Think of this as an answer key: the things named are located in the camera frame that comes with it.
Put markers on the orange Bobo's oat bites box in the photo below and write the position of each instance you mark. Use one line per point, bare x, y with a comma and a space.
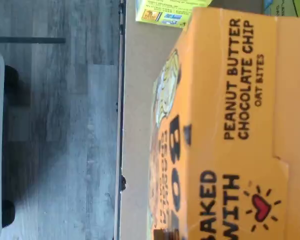
240, 125

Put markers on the black metal shelf beam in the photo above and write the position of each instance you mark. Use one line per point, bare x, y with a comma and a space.
120, 100

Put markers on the wooden shelf board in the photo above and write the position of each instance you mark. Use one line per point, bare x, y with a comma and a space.
140, 75

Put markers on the green Bobo's apple pie box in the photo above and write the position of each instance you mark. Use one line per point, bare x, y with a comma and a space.
287, 7
170, 12

